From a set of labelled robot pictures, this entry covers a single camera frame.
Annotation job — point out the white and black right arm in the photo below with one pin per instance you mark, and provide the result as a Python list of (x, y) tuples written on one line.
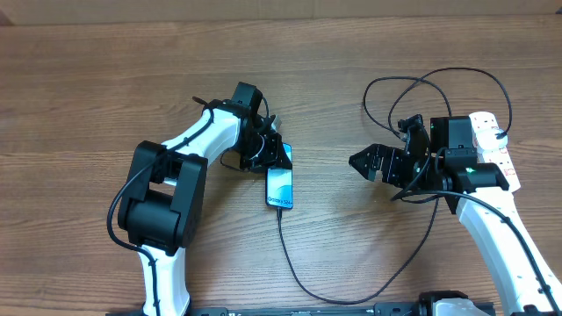
[(441, 161)]

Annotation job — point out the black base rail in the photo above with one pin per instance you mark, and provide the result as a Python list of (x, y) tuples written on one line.
[(379, 309)]

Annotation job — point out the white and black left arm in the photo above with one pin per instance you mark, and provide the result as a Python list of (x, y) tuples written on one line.
[(156, 212)]

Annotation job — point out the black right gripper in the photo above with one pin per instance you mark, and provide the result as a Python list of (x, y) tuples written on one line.
[(376, 154)]

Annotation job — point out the white charger adapter plug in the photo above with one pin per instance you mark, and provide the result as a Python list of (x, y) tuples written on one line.
[(490, 139)]

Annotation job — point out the Galaxy smartphone with blue screen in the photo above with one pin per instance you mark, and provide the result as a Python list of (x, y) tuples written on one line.
[(279, 188)]

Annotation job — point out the white power strip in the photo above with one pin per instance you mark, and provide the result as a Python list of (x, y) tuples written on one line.
[(484, 120)]

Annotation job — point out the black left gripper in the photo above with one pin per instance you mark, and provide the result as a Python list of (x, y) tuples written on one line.
[(271, 157)]

